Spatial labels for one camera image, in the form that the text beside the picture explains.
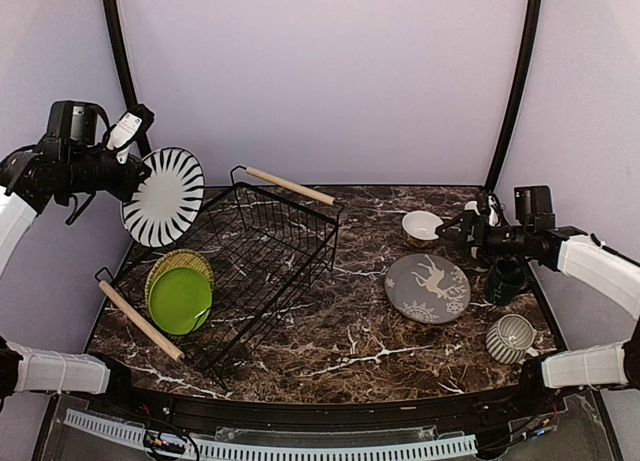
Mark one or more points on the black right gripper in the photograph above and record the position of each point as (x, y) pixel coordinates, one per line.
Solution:
(469, 221)

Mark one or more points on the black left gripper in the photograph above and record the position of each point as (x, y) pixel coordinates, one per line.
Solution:
(134, 172)

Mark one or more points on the beige patterned bowl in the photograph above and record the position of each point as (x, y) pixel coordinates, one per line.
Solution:
(419, 228)

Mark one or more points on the light blue faceted mug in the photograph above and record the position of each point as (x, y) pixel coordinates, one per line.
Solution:
(472, 206)

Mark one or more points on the grey reindeer plate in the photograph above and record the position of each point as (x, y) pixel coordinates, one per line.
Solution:
(427, 288)

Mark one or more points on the black white striped plate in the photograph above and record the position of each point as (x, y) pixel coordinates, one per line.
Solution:
(166, 204)

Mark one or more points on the dark green mug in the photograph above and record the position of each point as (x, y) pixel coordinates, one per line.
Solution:
(506, 279)

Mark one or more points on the yellow ribbed plate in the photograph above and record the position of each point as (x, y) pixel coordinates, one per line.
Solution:
(177, 258)

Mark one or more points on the striped round mug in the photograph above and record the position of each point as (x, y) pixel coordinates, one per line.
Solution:
(511, 339)

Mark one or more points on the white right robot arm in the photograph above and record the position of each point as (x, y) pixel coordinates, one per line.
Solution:
(572, 252)

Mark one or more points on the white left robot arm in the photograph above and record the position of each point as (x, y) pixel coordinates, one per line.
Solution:
(81, 152)

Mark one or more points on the bright green plate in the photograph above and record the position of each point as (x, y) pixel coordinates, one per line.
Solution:
(180, 300)

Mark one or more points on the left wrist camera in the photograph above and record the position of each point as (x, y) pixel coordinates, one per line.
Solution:
(132, 125)

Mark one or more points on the wooden rack handle near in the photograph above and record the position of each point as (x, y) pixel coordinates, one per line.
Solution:
(141, 323)

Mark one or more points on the wooden rack handle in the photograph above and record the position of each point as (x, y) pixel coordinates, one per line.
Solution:
(141, 323)
(292, 186)

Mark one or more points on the wooden rack handle far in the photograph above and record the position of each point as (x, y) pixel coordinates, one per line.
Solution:
(292, 186)

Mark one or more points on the black wire dish rack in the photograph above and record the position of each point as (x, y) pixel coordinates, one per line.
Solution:
(266, 244)

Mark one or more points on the black frame post left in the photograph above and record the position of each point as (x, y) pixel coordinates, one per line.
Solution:
(119, 52)

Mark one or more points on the black frame post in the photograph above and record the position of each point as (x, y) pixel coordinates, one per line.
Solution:
(525, 52)
(119, 52)

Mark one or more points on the black front rail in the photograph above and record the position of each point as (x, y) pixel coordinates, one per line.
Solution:
(472, 412)

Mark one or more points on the white slotted cable duct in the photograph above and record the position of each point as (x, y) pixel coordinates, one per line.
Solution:
(249, 446)

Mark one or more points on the black frame post right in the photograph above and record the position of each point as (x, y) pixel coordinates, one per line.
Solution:
(525, 52)

